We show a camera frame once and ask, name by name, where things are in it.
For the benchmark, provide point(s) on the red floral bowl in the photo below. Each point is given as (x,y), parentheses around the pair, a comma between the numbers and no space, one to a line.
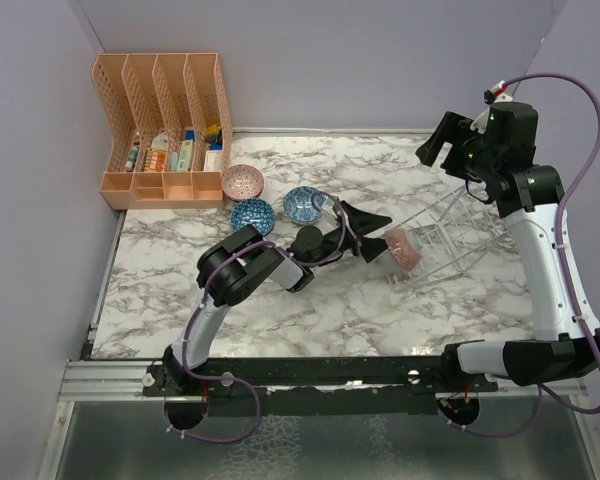
(403,250)

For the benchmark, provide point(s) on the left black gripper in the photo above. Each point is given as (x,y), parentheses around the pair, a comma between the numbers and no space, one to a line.
(363,223)

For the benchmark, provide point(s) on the pink patterned bowl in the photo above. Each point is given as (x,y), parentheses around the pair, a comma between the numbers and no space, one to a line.
(241,182)

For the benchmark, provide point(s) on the aluminium frame rail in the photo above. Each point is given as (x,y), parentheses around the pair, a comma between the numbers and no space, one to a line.
(104,381)

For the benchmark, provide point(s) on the dark blue patterned bowl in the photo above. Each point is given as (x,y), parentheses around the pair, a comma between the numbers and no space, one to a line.
(256,212)

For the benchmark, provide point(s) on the light blue patterned bowl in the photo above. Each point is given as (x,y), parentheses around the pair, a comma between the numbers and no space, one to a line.
(303,205)

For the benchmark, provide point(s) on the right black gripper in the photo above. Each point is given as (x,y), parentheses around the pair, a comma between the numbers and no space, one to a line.
(453,128)

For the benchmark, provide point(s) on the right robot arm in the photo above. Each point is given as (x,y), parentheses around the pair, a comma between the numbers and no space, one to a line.
(566,332)

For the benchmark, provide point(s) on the orange plastic file organizer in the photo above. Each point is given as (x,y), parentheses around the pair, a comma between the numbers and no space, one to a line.
(171,129)

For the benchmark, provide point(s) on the white wire dish rack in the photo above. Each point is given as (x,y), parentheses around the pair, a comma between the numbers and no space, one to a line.
(452,233)

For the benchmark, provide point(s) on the black mounting base rail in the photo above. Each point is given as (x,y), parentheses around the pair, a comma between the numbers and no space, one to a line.
(297,386)

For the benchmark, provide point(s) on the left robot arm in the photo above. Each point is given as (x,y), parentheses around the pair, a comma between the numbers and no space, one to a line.
(233,269)

